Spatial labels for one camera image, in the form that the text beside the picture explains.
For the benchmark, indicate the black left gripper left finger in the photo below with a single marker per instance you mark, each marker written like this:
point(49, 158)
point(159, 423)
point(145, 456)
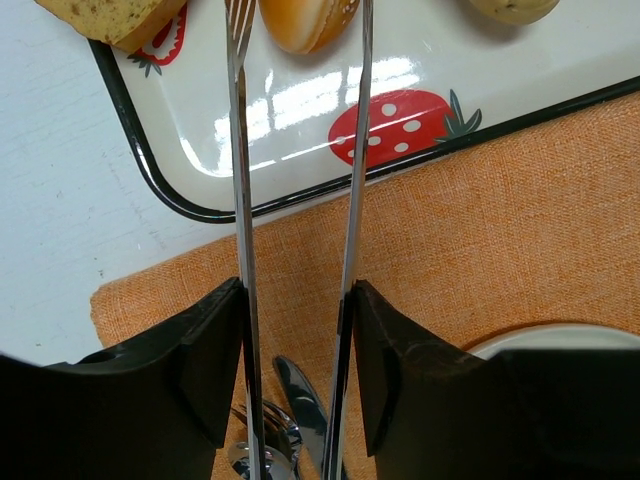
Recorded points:
point(155, 406)

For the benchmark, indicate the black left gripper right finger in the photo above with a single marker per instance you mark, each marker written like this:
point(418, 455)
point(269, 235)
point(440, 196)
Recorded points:
point(433, 411)

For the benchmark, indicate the herb bread slice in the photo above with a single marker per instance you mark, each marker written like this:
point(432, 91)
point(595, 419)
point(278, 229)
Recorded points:
point(124, 24)

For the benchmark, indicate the silver table knife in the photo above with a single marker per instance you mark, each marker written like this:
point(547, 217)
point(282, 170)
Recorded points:
point(306, 407)

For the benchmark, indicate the silver spoon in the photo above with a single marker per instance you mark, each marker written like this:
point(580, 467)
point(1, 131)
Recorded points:
point(277, 466)

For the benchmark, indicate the white blue ceramic plate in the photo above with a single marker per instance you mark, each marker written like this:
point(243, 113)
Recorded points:
point(557, 336)

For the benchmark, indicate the orange cloth placemat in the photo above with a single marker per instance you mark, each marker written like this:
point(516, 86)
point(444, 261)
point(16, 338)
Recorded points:
point(538, 227)

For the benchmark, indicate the strawberry pattern white tray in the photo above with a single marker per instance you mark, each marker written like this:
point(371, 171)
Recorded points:
point(444, 78)

